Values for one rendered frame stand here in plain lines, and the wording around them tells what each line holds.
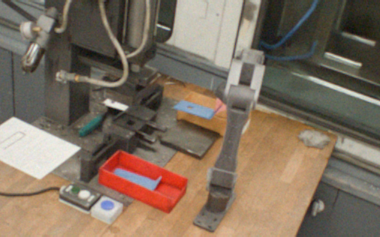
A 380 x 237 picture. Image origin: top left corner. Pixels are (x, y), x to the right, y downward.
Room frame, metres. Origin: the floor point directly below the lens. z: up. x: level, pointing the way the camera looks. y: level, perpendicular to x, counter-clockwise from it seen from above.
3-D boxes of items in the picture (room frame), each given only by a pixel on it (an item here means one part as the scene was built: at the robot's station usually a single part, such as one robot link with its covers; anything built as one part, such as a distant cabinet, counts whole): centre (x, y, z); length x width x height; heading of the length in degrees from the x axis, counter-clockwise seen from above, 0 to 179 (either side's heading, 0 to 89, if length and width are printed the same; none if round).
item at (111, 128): (1.55, 0.17, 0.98); 0.20 x 0.10 x 0.01; 159
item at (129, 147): (1.55, 0.17, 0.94); 0.20 x 0.10 x 0.07; 159
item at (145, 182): (1.32, 0.12, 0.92); 0.15 x 0.07 x 0.03; 76
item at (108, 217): (1.17, 0.17, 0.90); 0.07 x 0.07 x 0.06; 69
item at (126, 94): (1.56, 0.24, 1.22); 0.26 x 0.18 x 0.30; 69
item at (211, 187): (1.27, -0.14, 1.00); 0.09 x 0.06 x 0.06; 82
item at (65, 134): (1.60, 0.24, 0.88); 0.65 x 0.50 x 0.03; 159
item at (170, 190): (1.30, 0.09, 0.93); 0.25 x 0.12 x 0.06; 69
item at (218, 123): (1.75, -0.12, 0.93); 0.25 x 0.13 x 0.08; 69
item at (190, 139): (1.61, -0.04, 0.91); 0.17 x 0.16 x 0.02; 159
